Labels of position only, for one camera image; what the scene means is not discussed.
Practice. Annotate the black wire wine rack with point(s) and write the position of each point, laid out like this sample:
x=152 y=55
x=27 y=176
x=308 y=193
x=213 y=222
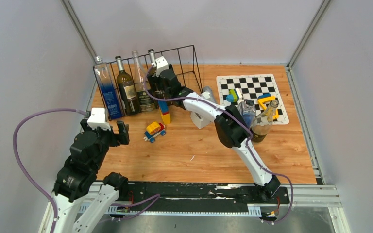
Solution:
x=184 y=62

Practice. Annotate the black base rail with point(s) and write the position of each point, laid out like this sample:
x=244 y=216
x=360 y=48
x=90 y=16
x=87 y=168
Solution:
x=124 y=198

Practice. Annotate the blue red yellow block tower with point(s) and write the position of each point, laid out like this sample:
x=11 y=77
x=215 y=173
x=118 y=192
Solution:
x=164 y=112

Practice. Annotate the dark green wine bottle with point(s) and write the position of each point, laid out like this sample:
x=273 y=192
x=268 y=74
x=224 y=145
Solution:
x=126 y=87

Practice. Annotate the white metronome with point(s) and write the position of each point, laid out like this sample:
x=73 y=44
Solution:
x=199 y=121

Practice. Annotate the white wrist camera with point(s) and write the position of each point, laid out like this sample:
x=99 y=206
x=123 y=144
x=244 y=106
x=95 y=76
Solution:
x=161 y=65
x=98 y=118

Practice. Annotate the blue green white block cluster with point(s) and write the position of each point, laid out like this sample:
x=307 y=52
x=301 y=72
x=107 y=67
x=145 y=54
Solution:
x=235 y=96

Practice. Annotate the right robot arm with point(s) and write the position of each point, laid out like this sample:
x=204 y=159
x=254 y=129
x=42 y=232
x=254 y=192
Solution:
x=230 y=126

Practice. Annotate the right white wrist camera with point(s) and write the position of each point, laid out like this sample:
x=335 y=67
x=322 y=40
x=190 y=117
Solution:
x=161 y=65

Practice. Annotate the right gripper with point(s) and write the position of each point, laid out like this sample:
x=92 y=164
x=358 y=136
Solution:
x=154 y=80

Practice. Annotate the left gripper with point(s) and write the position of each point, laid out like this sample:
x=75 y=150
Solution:
x=122 y=137

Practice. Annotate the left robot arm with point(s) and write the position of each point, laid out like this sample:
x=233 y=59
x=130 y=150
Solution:
x=74 y=179

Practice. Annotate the yellow blue toy car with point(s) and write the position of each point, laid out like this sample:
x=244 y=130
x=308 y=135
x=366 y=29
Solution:
x=153 y=130

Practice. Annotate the checkered chess mat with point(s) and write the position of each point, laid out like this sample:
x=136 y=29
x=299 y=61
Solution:
x=252 y=87

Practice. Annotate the clear bottle dark label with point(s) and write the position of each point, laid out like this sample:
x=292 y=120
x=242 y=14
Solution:
x=262 y=123

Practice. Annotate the green wine bottle cream label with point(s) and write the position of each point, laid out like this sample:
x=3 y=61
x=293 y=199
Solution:
x=152 y=59

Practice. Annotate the yellow blue block frame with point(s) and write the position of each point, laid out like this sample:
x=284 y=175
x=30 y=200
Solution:
x=266 y=99

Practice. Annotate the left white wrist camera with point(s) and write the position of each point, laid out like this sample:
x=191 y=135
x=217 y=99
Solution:
x=98 y=118

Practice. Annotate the blue square bottle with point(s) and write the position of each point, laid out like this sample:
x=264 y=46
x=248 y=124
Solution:
x=107 y=90
x=248 y=112

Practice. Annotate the clear champagne bottle black label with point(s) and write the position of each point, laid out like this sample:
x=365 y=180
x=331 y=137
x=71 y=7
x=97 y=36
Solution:
x=145 y=101

